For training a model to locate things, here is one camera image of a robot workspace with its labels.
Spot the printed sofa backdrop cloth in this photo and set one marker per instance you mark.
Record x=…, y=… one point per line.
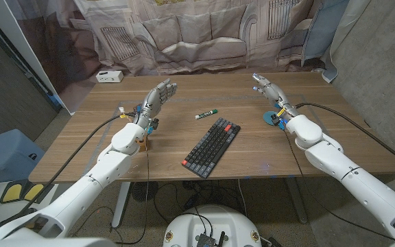
x=190, y=34

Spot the white slanted panel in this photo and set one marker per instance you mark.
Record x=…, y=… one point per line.
x=29, y=55

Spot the small cardboard box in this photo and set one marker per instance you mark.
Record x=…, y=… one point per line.
x=144, y=144

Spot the dark keyboard with red keys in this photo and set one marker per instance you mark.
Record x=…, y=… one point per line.
x=211, y=147

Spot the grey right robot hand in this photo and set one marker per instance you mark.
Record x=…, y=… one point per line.
x=274, y=94

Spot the green and white marker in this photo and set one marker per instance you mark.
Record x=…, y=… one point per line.
x=206, y=114

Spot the grey table leg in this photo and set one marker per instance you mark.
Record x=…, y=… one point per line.
x=296, y=200

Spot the white power strip box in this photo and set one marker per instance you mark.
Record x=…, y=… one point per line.
x=109, y=76

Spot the blue plastic bin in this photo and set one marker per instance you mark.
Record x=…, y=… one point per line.
x=5, y=158

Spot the round black floor fan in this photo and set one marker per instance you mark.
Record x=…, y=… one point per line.
x=144, y=191

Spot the white table leg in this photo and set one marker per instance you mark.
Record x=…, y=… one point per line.
x=121, y=202

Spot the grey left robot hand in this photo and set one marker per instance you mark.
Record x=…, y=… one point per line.
x=154, y=101

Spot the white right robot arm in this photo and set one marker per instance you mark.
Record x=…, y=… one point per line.
x=348, y=178

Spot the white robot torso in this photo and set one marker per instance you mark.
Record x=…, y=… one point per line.
x=214, y=223

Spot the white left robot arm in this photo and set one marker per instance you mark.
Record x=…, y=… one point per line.
x=108, y=168

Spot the yellow and black foot pedal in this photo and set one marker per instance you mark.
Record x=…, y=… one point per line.
x=12, y=193

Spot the black antenna module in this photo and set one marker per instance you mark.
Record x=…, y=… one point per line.
x=206, y=240

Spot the blue round disc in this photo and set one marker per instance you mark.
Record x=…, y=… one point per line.
x=268, y=118

